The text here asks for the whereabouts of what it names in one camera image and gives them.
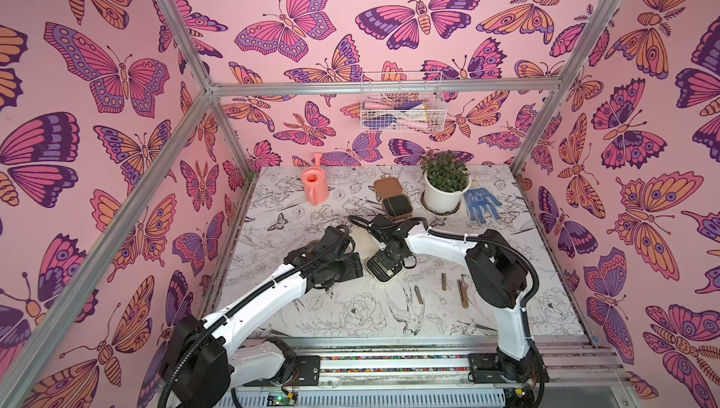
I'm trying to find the long brown nail clipper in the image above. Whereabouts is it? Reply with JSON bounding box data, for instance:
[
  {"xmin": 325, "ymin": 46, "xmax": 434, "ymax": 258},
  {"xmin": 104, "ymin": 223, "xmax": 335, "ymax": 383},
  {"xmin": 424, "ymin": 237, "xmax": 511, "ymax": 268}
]
[{"xmin": 457, "ymin": 280, "xmax": 470, "ymax": 310}]

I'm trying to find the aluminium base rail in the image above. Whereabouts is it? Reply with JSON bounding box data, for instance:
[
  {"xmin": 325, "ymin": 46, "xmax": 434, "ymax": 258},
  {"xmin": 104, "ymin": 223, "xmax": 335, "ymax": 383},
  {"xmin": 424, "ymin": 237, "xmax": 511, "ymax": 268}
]
[{"xmin": 156, "ymin": 336, "xmax": 637, "ymax": 408}]

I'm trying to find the dark brown clipper case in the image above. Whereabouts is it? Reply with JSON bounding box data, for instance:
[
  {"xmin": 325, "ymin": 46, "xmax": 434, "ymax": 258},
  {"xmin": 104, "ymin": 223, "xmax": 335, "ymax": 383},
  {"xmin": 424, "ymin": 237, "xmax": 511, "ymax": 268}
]
[{"xmin": 373, "ymin": 177, "xmax": 414, "ymax": 221}]

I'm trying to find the pink watering can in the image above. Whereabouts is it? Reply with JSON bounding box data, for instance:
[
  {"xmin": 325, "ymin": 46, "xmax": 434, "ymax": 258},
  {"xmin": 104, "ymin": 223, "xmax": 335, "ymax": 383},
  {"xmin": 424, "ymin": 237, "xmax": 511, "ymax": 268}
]
[{"xmin": 301, "ymin": 152, "xmax": 329, "ymax": 206}]

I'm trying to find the grey nail clipper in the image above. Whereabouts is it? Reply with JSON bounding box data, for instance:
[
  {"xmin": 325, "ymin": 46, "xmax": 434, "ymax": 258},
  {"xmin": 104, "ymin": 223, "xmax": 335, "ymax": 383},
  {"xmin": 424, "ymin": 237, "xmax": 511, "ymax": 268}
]
[{"xmin": 414, "ymin": 285, "xmax": 424, "ymax": 305}]

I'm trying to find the white potted green plant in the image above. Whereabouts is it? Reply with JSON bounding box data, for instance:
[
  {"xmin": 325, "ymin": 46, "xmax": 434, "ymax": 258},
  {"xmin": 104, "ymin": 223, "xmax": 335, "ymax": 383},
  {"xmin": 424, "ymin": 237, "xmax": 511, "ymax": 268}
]
[{"xmin": 421, "ymin": 150, "xmax": 472, "ymax": 212}]

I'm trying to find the white wire wall basket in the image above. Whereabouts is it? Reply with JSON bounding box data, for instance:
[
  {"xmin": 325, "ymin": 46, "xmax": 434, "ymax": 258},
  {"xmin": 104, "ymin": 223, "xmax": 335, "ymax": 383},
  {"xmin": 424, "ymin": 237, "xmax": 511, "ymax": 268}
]
[{"xmin": 358, "ymin": 72, "xmax": 447, "ymax": 134}]

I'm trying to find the plant saucer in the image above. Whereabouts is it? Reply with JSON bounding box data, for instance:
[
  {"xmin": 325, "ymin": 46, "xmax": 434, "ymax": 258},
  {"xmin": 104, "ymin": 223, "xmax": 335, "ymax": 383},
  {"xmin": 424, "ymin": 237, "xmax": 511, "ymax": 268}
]
[{"xmin": 420, "ymin": 194, "xmax": 462, "ymax": 217}]

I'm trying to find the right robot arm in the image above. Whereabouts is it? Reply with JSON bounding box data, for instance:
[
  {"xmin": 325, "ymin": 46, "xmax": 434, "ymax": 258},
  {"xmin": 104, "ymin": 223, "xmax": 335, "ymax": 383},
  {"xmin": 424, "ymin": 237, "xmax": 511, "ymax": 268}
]
[{"xmin": 352, "ymin": 215, "xmax": 549, "ymax": 386}]

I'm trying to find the blue gardening glove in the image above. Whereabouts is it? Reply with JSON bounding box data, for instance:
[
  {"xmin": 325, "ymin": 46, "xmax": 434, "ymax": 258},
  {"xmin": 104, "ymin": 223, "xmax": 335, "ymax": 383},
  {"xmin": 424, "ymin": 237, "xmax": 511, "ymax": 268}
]
[{"xmin": 464, "ymin": 188, "xmax": 502, "ymax": 224}]

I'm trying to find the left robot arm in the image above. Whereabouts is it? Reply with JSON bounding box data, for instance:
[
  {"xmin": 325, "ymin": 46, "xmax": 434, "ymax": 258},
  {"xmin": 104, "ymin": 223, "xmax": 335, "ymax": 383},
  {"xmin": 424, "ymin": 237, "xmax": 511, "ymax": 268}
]
[{"xmin": 157, "ymin": 225, "xmax": 363, "ymax": 407}]

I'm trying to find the cream clipper case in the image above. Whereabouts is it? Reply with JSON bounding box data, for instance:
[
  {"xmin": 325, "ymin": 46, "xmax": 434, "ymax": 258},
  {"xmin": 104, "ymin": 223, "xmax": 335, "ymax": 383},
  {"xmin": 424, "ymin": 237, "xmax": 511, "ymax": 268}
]
[{"xmin": 366, "ymin": 250, "xmax": 403, "ymax": 284}]

